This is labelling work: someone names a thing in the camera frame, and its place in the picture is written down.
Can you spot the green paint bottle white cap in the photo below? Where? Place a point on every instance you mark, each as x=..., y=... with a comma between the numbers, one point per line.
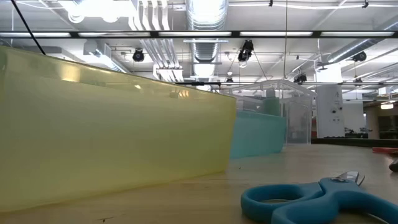
x=271, y=105

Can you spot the black horizontal bar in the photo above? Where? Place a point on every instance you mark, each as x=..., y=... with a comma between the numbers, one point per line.
x=196, y=83

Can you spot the teal translucent plastic bin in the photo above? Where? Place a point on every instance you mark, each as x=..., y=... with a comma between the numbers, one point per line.
x=255, y=137

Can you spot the black ceiling-hung device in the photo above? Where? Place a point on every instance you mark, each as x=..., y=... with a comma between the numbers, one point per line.
x=138, y=55
x=245, y=51
x=359, y=56
x=300, y=78

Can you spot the yellow translucent plastic bin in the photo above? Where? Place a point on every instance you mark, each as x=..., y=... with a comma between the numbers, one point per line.
x=109, y=140

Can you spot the clear plastic bin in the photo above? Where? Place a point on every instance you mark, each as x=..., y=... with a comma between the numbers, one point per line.
x=298, y=118

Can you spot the thin hanging rod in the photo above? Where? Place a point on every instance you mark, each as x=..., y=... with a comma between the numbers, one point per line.
x=286, y=37

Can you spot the white pillar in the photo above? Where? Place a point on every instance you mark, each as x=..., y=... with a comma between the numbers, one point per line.
x=329, y=118

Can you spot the bright ceiling lamp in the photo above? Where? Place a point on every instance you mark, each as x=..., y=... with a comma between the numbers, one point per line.
x=387, y=106

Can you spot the silver ventilation duct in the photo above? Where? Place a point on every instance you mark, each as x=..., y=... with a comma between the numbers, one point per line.
x=205, y=18

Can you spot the white ceiling duct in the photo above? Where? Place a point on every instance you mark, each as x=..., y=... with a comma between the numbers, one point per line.
x=102, y=60

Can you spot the black aluminium table frame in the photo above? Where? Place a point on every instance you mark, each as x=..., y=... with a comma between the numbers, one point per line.
x=357, y=142

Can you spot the slanted silver duct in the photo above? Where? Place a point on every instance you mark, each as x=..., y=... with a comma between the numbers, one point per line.
x=357, y=46

